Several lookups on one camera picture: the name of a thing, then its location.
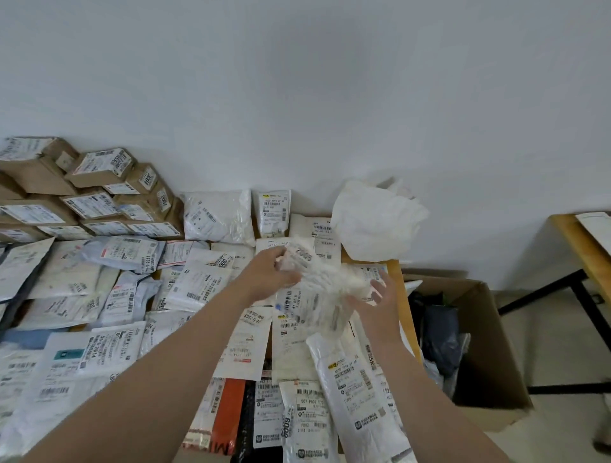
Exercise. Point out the white pouch yellow framed label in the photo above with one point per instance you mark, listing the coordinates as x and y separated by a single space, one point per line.
21 267

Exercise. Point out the brown box white barcode label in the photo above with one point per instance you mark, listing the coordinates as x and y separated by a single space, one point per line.
100 164

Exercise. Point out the light blue-grey soft parcel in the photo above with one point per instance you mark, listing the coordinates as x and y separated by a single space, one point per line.
124 253

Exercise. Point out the grey poly mailer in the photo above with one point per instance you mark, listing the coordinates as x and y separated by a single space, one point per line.
21 305

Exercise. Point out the large white pouch orange logo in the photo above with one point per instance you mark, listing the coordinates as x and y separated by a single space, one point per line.
210 257

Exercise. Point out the dark blue plastic bag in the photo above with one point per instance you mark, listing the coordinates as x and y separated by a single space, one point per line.
441 329

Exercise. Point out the wooden desk with black legs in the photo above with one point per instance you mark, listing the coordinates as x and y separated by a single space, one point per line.
577 238

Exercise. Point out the small white pouch square label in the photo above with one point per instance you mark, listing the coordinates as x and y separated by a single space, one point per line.
164 286

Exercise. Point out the wooden table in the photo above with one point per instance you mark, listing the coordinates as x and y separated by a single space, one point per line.
394 268

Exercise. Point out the person's left forearm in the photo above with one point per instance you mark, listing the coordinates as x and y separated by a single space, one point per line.
157 381

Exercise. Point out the stack of cardboard boxes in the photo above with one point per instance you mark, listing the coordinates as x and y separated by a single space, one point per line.
38 176

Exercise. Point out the white padded packet red strip label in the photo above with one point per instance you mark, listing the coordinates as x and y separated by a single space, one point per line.
248 343

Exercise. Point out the INS BAHA cardboard box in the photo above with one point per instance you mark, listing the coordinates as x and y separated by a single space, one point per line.
19 234

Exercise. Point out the orange mailer envelope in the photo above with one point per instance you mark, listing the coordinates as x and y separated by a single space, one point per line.
234 410

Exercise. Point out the white mailer red square logo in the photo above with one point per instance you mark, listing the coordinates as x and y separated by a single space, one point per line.
238 253

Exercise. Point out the small clear pouch yellow logo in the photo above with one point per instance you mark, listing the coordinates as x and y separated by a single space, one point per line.
271 214

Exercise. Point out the glossy white pouch small label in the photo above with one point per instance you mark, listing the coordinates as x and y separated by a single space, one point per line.
272 243

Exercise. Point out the blue plastic mailer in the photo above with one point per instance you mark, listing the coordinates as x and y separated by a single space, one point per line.
28 337

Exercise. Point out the long white pouch yellow logo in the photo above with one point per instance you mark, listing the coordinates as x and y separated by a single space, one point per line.
353 396

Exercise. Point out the person's left hand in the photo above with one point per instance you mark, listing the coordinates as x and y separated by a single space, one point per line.
269 279

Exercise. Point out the tall brown box double label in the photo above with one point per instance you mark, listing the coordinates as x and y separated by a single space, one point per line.
64 232

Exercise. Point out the white pouch bold black print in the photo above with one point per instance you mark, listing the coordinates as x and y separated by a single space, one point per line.
112 348

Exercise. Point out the person's right forearm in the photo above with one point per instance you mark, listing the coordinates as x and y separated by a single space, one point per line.
429 415

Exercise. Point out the person's right hand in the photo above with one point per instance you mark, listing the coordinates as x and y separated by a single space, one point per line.
384 319

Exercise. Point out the large white plastic bag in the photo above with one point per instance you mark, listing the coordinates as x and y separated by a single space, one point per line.
377 219

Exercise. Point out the brown cardboard box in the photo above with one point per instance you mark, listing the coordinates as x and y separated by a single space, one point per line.
491 343

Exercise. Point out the small pale desk item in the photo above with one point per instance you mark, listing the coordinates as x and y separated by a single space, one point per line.
599 233

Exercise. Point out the cream mailer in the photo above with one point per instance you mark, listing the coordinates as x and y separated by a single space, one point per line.
67 272

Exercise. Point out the black bubble mailer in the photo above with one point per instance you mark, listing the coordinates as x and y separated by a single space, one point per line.
243 429

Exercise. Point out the cream pouch blue edged label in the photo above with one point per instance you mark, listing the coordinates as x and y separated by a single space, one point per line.
372 274

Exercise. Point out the puffy clear white parcel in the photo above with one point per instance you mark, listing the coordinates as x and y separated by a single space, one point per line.
215 217

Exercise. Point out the small white pouch tagged corner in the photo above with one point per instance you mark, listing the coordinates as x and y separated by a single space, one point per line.
305 420

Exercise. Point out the white bubble packet barcode label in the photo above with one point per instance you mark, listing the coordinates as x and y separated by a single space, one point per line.
157 329

